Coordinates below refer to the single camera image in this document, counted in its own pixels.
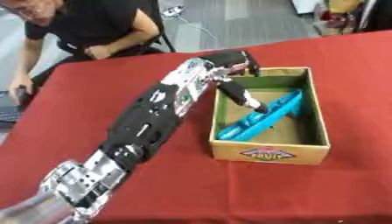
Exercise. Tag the blue plastic toy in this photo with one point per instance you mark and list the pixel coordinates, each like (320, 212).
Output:
(265, 118)

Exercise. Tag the tan cardboard box green inside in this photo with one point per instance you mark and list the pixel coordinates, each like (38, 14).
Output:
(269, 151)

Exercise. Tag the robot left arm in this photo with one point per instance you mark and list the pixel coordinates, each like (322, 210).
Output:
(148, 116)

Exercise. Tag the person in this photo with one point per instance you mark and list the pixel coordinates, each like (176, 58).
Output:
(81, 26)

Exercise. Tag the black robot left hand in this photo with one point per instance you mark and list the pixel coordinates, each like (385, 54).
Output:
(230, 60)

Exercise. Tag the bag with yellow top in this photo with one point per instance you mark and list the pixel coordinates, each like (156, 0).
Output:
(341, 16)

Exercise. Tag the black chair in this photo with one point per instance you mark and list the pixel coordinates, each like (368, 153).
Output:
(161, 32)

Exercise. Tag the black laptop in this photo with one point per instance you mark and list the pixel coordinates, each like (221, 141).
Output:
(9, 109)

